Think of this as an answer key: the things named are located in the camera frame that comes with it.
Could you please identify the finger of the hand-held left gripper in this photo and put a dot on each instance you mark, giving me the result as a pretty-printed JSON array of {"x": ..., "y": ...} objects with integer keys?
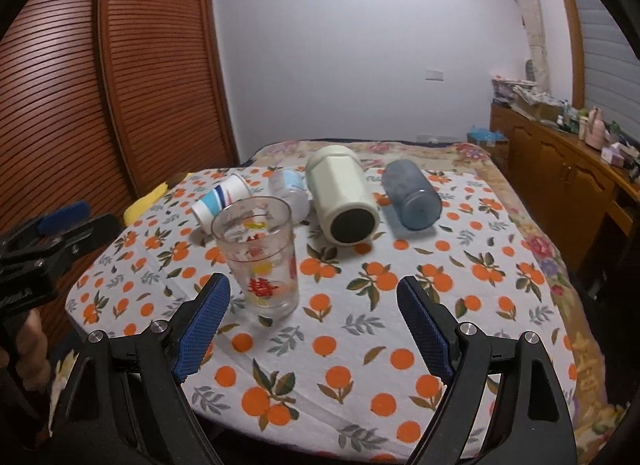
[{"x": 65, "y": 216}]

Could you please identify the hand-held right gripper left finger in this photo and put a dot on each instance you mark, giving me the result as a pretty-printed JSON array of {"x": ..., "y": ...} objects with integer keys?
[{"x": 200, "y": 335}]

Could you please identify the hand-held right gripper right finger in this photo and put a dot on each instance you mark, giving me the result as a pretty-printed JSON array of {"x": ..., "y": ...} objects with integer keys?
[{"x": 425, "y": 335}]

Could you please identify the clear printed glass cup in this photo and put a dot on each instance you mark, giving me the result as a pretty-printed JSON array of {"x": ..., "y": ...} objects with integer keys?
[{"x": 260, "y": 265}]

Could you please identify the striped white paper cup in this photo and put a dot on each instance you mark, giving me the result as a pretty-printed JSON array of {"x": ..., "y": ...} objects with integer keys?
[{"x": 220, "y": 201}]

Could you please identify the blue translucent cup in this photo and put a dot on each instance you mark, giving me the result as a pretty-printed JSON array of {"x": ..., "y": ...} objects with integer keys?
[{"x": 407, "y": 190}]

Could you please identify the cream faceted cup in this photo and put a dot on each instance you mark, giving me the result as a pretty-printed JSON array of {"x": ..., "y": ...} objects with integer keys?
[{"x": 335, "y": 185}]

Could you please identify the clear plastic cup blue print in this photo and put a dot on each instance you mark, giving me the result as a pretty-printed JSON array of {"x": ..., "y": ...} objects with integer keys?
[{"x": 291, "y": 185}]

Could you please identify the person's left hand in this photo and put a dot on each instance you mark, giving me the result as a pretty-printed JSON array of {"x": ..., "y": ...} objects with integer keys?
[{"x": 34, "y": 350}]

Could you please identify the orange fruit print tablecloth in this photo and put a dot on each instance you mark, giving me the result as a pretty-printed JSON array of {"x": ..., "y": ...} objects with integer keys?
[{"x": 350, "y": 355}]

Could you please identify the yellow cloth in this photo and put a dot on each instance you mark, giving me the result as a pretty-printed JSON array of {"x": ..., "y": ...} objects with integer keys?
[{"x": 142, "y": 205}]

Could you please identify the wooden louvered wardrobe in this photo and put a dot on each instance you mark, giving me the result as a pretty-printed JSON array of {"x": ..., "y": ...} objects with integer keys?
[{"x": 75, "y": 95}]

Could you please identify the floral blanket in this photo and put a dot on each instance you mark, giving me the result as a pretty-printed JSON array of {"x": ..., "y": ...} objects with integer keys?
[{"x": 550, "y": 265}]

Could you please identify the blue plastic bag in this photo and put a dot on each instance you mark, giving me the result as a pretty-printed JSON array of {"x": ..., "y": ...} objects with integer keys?
[{"x": 485, "y": 136}]

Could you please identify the wooden sideboard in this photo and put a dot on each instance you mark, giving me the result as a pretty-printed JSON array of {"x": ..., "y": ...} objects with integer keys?
[{"x": 560, "y": 165}]

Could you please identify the pile of boxes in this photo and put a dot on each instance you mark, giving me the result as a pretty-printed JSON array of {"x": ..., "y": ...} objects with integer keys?
[{"x": 525, "y": 95}]

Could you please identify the small white bottle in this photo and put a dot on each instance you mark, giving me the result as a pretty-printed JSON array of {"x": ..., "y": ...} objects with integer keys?
[{"x": 583, "y": 127}]

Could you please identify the pale tissue box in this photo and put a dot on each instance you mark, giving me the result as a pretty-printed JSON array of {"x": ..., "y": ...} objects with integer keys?
[{"x": 615, "y": 152}]

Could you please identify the pink bottle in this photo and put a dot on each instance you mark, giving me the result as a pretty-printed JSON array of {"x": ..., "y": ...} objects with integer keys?
[{"x": 596, "y": 129}]

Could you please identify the white wrapped pipe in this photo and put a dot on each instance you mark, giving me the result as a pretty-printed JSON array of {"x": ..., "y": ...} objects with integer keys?
[{"x": 532, "y": 20}]

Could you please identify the window blind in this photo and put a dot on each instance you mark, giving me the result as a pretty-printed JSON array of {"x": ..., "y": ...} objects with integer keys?
[{"x": 607, "y": 55}]

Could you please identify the white wall socket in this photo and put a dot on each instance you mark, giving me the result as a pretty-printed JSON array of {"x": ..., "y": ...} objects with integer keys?
[{"x": 434, "y": 75}]

